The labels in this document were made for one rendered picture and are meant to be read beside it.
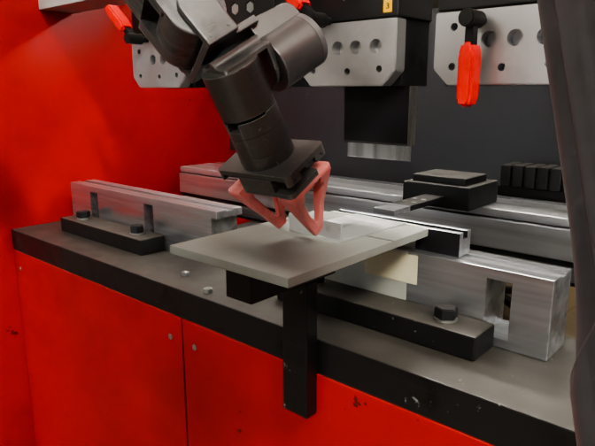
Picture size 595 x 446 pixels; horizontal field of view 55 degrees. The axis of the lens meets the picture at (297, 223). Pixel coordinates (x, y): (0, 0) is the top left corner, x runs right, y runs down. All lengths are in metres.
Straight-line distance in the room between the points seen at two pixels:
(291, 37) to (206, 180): 0.86
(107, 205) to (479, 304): 0.82
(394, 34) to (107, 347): 0.75
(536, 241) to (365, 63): 0.40
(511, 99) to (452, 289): 0.59
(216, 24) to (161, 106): 1.03
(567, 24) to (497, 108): 1.04
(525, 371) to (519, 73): 0.31
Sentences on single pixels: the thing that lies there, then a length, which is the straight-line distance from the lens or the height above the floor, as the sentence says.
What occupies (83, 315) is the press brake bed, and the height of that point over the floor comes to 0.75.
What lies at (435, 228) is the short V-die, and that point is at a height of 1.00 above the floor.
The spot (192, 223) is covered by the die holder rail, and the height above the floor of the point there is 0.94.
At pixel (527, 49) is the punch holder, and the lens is 0.65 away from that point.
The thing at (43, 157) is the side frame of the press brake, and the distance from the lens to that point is 1.41.
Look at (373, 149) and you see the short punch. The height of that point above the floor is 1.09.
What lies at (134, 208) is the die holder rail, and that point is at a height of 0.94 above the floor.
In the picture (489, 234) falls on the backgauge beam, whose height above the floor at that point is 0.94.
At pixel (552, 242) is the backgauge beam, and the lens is 0.95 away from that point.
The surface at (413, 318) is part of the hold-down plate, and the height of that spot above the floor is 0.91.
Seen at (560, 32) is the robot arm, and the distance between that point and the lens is 0.21.
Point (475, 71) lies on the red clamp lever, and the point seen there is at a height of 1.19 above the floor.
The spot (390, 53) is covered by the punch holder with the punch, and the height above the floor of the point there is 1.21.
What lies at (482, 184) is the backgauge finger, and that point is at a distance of 0.97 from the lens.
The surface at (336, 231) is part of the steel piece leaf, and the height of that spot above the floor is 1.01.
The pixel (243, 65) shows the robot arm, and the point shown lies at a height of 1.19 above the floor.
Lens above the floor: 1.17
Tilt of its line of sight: 13 degrees down
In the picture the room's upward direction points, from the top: straight up
